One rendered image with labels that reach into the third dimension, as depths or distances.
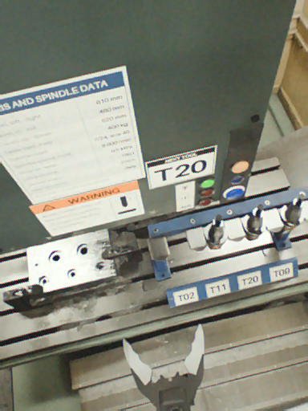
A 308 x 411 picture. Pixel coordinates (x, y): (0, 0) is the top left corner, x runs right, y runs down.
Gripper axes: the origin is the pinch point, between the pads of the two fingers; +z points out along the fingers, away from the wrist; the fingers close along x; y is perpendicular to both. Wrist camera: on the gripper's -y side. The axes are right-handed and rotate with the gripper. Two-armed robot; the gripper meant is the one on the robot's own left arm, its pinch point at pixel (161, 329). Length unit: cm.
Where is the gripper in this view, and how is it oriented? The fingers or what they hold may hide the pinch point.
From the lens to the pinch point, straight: 79.4
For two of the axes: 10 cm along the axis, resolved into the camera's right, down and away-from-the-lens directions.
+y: 0.9, 4.6, 8.8
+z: -1.7, -8.6, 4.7
